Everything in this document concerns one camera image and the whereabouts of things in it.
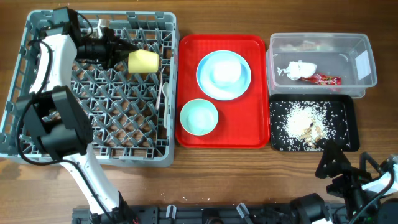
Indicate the metal fork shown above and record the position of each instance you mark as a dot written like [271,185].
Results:
[157,105]

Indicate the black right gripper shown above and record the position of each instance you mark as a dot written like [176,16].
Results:
[354,177]

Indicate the white plastic spoon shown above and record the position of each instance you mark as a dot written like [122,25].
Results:
[165,92]

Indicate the grey dishwasher rack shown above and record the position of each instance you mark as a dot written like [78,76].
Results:
[127,128]

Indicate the white napkin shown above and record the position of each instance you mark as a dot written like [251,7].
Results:
[298,70]

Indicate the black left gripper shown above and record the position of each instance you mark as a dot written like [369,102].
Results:
[120,48]

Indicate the red plastic tray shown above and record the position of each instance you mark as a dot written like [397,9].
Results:
[243,122]

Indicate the rice and food scraps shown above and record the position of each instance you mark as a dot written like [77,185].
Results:
[308,125]

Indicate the light blue plate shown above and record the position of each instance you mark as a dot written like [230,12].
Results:
[224,93]

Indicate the mint green bowl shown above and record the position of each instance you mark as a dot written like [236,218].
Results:
[199,117]

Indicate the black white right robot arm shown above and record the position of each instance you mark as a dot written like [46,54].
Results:
[312,209]

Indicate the clear plastic bin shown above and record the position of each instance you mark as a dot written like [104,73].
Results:
[347,56]

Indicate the red snack wrapper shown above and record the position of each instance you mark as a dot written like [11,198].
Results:
[321,79]

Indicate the yellow plastic cup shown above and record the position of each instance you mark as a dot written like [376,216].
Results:
[143,61]

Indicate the black waste tray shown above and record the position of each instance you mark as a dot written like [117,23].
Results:
[347,102]

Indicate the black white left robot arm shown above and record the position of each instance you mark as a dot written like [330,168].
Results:
[53,128]

